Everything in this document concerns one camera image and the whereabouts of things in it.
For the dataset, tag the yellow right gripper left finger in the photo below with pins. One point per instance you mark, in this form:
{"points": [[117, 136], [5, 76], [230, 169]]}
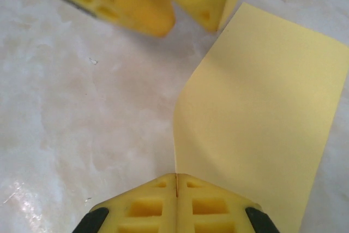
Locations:
{"points": [[141, 211]]}

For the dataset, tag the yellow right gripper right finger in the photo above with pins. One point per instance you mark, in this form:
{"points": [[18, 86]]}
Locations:
{"points": [[212, 211]]}

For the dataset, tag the yellow paper sheet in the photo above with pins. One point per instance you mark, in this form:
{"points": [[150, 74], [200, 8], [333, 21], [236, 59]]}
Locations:
{"points": [[259, 107]]}

